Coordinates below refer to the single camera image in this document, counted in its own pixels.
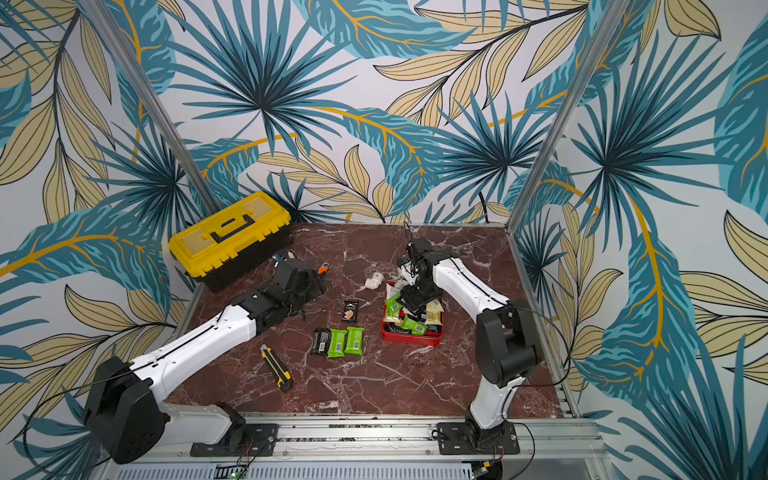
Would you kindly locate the cream cookie packet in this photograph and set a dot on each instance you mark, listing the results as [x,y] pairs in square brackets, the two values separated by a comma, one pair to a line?
[433,313]

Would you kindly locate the aluminium front rail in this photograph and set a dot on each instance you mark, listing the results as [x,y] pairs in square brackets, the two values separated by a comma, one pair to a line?
[293,446]

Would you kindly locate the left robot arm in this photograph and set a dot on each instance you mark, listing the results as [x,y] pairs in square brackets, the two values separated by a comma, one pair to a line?
[126,409]

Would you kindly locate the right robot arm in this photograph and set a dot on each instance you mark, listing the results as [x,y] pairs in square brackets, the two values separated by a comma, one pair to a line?
[507,345]

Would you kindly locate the yellow black toolbox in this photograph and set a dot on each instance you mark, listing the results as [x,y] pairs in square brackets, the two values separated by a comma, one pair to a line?
[221,248]

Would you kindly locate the white plastic pipe elbow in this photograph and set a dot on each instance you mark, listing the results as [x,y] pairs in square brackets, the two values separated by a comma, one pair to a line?
[374,281]

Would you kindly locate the green cookie packet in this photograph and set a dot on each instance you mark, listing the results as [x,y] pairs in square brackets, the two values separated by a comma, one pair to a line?
[337,343]
[414,327]
[354,341]
[393,307]

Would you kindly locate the yellow black utility knife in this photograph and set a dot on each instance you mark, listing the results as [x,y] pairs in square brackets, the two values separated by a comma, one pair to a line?
[279,371]

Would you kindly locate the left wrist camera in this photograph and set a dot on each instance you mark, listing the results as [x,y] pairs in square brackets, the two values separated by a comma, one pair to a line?
[279,258]

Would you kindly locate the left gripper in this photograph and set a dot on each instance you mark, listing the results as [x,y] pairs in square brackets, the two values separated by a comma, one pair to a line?
[315,284]

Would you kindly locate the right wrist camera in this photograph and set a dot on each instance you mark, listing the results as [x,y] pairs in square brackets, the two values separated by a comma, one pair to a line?
[414,265]

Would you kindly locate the black drycake cookie packet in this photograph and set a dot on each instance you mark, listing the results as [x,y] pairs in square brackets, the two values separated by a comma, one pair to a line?
[350,311]

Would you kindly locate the red storage box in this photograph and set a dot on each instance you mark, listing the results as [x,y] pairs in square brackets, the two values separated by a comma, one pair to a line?
[392,330]

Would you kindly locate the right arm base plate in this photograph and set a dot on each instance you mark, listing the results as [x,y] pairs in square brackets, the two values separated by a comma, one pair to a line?
[477,439]

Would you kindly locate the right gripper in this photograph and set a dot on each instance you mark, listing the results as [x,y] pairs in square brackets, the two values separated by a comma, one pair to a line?
[414,298]

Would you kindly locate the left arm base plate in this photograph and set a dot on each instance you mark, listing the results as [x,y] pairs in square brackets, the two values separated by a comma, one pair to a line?
[257,439]

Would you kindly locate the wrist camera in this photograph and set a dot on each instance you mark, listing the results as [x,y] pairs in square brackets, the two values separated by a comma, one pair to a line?
[414,265]
[279,258]

